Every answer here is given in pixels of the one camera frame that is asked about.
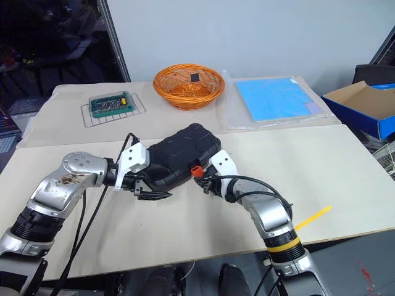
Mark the orange woven basket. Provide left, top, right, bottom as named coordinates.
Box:
left=152, top=63, right=226, bottom=111

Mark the metal wire rack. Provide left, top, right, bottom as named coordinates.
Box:
left=80, top=93, right=146, bottom=128

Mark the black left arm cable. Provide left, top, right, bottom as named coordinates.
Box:
left=54, top=132, right=140, bottom=296

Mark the black chair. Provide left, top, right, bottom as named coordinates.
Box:
left=352, top=64, right=395, bottom=86

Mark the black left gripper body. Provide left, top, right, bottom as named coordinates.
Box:
left=123, top=172, right=149, bottom=199

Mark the white wire basket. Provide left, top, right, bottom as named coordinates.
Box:
left=371, top=142, right=395, bottom=180

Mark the clear plastic bag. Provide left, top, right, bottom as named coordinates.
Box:
left=215, top=70, right=338, bottom=131

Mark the green circuit board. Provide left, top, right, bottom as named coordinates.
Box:
left=88, top=91, right=135, bottom=120

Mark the slanted aluminium frame post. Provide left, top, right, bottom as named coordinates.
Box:
left=368, top=22, right=395, bottom=66

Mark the dark rounded shape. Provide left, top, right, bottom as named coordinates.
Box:
left=144, top=264, right=189, bottom=296
left=218, top=263, right=251, bottom=296

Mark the black tool case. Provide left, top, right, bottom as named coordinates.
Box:
left=144, top=123, right=223, bottom=186

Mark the yellow tape strip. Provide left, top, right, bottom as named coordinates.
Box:
left=294, top=205, right=333, bottom=231

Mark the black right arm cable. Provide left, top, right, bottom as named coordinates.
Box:
left=212, top=174, right=294, bottom=214

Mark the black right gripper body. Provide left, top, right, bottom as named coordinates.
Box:
left=193, top=167, right=222, bottom=196

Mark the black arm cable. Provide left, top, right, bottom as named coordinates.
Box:
left=54, top=132, right=140, bottom=296
left=212, top=174, right=294, bottom=214

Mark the blue sheet stack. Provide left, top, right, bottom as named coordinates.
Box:
left=235, top=78, right=322, bottom=122

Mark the blue cardboard box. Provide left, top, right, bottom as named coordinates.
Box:
left=320, top=80, right=395, bottom=140

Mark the open laptop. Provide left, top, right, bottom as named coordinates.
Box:
left=0, top=106, right=23, bottom=163

